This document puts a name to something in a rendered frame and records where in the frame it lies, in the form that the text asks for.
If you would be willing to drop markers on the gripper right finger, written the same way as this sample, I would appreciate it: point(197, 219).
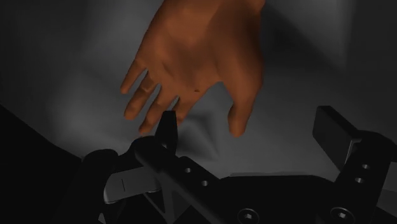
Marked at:
point(361, 173)

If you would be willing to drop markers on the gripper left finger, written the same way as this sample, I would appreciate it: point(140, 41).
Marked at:
point(173, 173)

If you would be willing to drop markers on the grey bed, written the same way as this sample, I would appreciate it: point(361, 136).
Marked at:
point(294, 102)

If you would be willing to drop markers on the brown hand figure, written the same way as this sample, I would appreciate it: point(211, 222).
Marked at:
point(198, 52)

